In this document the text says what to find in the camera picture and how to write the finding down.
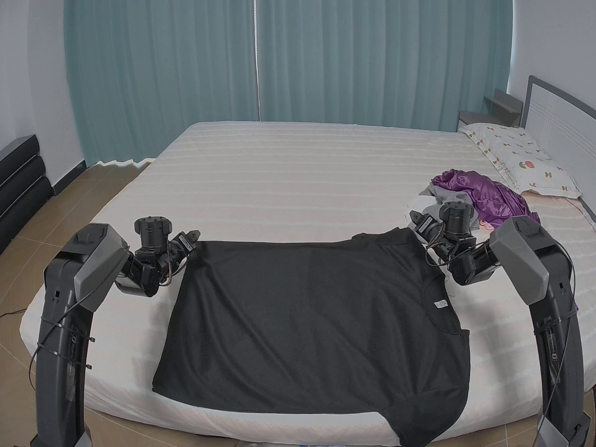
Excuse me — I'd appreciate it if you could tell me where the grey bedside table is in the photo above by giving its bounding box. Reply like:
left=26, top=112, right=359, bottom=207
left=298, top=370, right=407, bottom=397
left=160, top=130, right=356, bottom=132
left=458, top=88, right=523, bottom=131

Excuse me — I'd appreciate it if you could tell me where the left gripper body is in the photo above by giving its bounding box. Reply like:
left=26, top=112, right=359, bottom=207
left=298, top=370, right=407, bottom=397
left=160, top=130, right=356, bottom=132
left=167, top=237, right=189, bottom=264

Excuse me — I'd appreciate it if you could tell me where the black chest of drawers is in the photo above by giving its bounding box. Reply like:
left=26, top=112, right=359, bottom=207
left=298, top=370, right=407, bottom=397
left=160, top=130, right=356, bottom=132
left=0, top=134, right=52, bottom=255

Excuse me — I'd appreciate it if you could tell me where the black cable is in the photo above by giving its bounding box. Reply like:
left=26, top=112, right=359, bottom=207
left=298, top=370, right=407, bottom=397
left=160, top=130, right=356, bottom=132
left=28, top=247, right=132, bottom=392
left=538, top=242, right=580, bottom=441

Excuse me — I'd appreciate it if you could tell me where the black T-shirt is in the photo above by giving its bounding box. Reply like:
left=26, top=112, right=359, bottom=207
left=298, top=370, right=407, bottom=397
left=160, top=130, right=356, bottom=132
left=151, top=227, right=471, bottom=447

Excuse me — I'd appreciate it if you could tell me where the bed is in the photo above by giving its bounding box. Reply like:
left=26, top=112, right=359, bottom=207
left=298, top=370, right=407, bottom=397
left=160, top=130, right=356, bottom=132
left=21, top=75, right=596, bottom=443

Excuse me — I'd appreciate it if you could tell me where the white printed pillow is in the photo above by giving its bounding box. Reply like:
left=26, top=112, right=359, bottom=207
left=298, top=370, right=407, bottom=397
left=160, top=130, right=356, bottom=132
left=458, top=122, right=583, bottom=199

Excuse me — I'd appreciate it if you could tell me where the purple satin garment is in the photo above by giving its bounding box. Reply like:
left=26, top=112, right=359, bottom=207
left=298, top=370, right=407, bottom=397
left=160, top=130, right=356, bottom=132
left=431, top=169, right=541, bottom=229

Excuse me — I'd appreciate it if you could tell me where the grey garment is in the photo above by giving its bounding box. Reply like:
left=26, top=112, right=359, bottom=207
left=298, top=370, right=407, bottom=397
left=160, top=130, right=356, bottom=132
left=431, top=187, right=480, bottom=232

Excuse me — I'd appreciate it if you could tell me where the blue-green curtain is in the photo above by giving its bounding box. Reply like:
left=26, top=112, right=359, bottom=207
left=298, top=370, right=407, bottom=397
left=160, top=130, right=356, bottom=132
left=65, top=0, right=260, bottom=166
left=257, top=0, right=513, bottom=133

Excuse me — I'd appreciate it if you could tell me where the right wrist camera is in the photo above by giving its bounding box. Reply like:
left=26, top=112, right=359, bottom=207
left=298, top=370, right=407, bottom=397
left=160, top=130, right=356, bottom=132
left=409, top=210, right=441, bottom=237

